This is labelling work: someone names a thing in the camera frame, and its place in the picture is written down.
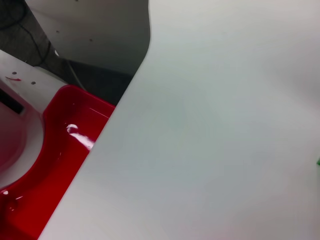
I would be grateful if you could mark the white table side panel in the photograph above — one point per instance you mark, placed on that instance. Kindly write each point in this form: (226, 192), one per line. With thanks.
(87, 25)

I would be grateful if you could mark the white robot torso base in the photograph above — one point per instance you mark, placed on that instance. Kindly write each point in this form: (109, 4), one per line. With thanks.
(15, 150)

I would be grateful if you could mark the red glossy base cover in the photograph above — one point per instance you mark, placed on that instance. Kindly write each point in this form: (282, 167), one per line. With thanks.
(62, 162)

